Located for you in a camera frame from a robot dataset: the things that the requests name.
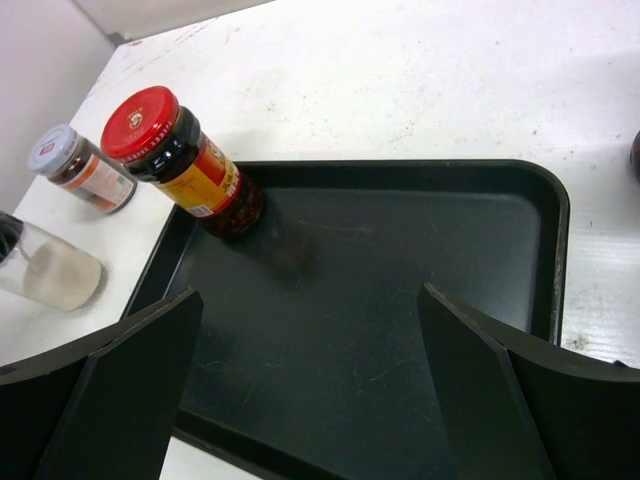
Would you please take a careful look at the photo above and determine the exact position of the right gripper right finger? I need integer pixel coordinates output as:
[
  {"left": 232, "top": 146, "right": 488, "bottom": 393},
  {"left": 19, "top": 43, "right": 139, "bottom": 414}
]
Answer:
[{"left": 417, "top": 283, "right": 639, "bottom": 479}]

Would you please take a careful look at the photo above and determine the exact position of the red-lid orange-label jar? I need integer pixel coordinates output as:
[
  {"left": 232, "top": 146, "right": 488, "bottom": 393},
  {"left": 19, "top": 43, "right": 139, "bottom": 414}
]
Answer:
[{"left": 629, "top": 132, "right": 640, "bottom": 182}]

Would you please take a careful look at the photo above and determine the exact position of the black-cap white powder shaker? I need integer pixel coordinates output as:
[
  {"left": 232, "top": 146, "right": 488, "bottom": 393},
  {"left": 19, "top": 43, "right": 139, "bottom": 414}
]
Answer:
[{"left": 1, "top": 212, "right": 104, "bottom": 311}]

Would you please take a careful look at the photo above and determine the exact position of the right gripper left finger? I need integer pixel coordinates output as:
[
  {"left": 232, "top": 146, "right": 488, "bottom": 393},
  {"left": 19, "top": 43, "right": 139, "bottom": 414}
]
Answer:
[{"left": 1, "top": 289, "right": 203, "bottom": 479}]

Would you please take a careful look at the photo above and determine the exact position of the white-lid brown sauce jar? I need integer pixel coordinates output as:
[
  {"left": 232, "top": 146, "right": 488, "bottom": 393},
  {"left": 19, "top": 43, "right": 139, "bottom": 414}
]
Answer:
[{"left": 27, "top": 124, "right": 137, "bottom": 214}]

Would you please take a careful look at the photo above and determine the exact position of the black plastic tray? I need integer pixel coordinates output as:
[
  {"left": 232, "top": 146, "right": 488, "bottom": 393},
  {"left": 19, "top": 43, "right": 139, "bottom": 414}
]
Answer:
[{"left": 126, "top": 160, "right": 570, "bottom": 479}]

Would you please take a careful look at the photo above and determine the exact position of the red-lid chili sauce jar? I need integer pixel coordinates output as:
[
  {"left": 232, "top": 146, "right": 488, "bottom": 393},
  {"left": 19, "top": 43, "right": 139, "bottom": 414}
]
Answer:
[{"left": 100, "top": 86, "right": 264, "bottom": 240}]

